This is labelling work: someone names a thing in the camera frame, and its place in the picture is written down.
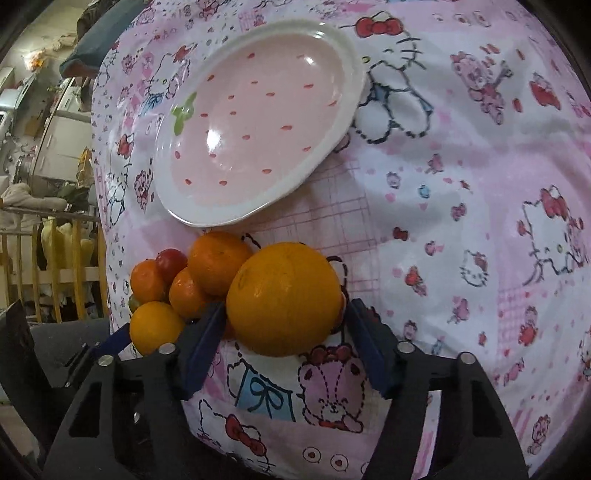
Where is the small orange tangerine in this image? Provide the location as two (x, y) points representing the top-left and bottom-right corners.
(168, 267), (212, 321)

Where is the medium orange tangerine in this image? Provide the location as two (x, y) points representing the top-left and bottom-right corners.
(187, 231), (253, 297)

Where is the large orange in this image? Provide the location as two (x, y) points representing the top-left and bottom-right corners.
(226, 242), (344, 357)

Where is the small yellow-orange tangerine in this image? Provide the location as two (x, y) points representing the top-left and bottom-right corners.
(129, 301), (185, 356)

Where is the green grape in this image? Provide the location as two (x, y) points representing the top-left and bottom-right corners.
(128, 295), (140, 313)

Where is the small red tomato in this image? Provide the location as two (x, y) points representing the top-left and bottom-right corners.
(155, 248), (187, 285)

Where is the pink cartoon print bedsheet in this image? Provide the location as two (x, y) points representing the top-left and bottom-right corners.
(92, 1), (590, 478)

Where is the white cabinet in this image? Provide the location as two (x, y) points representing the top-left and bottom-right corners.
(32, 78), (92, 182)

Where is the pink strawberry pattern plate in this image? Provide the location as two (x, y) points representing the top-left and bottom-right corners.
(153, 19), (366, 228)

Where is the teal pillow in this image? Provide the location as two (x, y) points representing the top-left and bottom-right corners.
(59, 0), (150, 79)

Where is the wooden crib rail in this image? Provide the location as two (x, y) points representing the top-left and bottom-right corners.
(1, 204), (108, 323)

